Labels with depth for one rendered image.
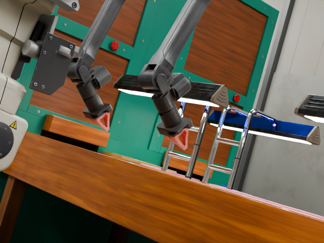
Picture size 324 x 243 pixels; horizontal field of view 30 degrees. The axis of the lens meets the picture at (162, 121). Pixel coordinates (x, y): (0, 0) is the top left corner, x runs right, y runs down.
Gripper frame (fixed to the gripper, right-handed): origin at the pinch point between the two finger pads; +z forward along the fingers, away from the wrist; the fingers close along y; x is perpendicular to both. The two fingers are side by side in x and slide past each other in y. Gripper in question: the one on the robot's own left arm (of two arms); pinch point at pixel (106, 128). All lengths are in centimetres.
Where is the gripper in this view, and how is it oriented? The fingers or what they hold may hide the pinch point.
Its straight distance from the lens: 221.0
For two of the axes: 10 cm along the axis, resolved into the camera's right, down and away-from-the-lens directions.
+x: -6.8, 5.6, -4.7
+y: -6.3, -1.1, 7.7
